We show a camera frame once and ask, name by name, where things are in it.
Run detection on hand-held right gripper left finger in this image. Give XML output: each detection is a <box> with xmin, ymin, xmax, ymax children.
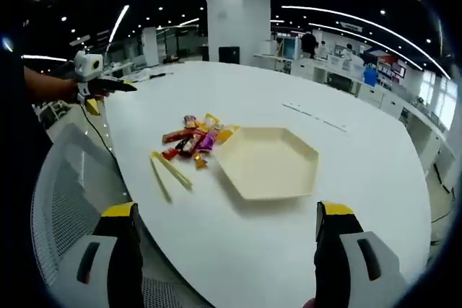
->
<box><xmin>53</xmin><ymin>202</ymin><xmax>145</xmax><ymax>308</ymax></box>

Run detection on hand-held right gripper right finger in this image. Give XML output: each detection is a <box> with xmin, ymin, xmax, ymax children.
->
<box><xmin>313</xmin><ymin>200</ymin><xmax>411</xmax><ymax>308</ymax></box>

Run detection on pile of food snacks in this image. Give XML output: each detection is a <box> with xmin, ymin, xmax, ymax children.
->
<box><xmin>161</xmin><ymin>113</ymin><xmax>241</xmax><ymax>172</ymax></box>

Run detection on yellow food tongs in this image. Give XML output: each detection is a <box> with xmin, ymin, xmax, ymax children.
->
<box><xmin>150</xmin><ymin>150</ymin><xmax>193</xmax><ymax>203</ymax></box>

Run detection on purple food bar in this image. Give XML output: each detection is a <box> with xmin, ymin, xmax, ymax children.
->
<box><xmin>196</xmin><ymin>132</ymin><xmax>217</xmax><ymax>153</ymax></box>

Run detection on cream hexagonal container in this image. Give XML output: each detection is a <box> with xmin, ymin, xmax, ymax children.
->
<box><xmin>215</xmin><ymin>126</ymin><xmax>320</xmax><ymax>201</ymax></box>

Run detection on person's left hand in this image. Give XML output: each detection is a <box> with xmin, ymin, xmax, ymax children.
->
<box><xmin>66</xmin><ymin>77</ymin><xmax>110</xmax><ymax>104</ymax></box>

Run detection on cluster of white chairs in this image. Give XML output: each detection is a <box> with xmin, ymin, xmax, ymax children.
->
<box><xmin>32</xmin><ymin>100</ymin><xmax>73</xmax><ymax>132</ymax></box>

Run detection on straight ceiling light strip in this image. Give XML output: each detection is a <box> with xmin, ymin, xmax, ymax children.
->
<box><xmin>108</xmin><ymin>4</ymin><xmax>130</xmax><ymax>45</ymax></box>

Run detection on white mesh office chair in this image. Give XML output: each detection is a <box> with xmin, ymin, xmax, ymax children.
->
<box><xmin>30</xmin><ymin>122</ymin><xmax>214</xmax><ymax>308</ymax></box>

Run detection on black cabinet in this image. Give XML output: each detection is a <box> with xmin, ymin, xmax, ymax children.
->
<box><xmin>218</xmin><ymin>45</ymin><xmax>241</xmax><ymax>65</ymax></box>

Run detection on white square pillar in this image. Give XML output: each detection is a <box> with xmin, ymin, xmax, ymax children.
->
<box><xmin>206</xmin><ymin>0</ymin><xmax>271</xmax><ymax>66</ymax></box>

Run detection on row of white desks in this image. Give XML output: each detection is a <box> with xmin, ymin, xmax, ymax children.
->
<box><xmin>252</xmin><ymin>51</ymin><xmax>456</xmax><ymax>193</ymax></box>

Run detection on pale blue screen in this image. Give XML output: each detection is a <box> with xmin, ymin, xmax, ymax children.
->
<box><xmin>283</xmin><ymin>38</ymin><xmax>300</xmax><ymax>60</ymax></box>

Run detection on blue box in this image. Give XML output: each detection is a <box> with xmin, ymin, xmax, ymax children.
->
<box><xmin>363</xmin><ymin>67</ymin><xmax>378</xmax><ymax>87</ymax></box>

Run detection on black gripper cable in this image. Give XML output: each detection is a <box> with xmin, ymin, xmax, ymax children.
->
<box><xmin>82</xmin><ymin>104</ymin><xmax>118</xmax><ymax>159</ymax></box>

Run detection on red wall poster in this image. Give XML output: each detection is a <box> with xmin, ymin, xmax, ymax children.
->
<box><xmin>377</xmin><ymin>55</ymin><xmax>407</xmax><ymax>78</ymax></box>

